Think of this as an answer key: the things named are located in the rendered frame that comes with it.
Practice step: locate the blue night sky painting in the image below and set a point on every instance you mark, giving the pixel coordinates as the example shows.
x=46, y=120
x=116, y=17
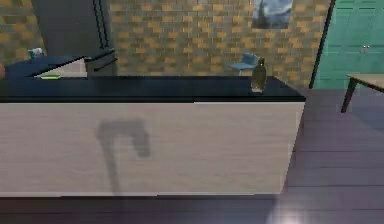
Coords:
x=271, y=13

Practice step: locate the blue chair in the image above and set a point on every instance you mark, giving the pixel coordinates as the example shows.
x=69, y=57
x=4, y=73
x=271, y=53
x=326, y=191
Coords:
x=246, y=63

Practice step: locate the white and teal container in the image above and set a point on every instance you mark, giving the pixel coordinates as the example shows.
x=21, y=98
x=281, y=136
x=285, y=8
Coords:
x=35, y=52

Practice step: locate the dark glass bottle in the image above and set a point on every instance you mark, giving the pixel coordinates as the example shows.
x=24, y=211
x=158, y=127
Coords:
x=259, y=76

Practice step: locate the green panelled door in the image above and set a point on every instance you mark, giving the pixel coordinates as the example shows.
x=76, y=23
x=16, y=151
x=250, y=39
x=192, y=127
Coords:
x=353, y=43

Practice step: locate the dark grey fridge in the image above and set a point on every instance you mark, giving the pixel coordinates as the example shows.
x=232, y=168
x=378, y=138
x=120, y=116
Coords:
x=71, y=26

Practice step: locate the green sponge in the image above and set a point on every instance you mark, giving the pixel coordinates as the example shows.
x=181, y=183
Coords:
x=50, y=77

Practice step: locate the pale counter with dark top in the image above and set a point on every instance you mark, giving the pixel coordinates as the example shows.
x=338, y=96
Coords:
x=50, y=66

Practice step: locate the pale wood table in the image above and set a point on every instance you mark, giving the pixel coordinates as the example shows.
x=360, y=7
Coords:
x=365, y=81

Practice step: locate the pale wood kitchen island counter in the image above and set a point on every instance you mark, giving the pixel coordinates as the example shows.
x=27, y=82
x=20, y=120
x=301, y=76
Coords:
x=150, y=146

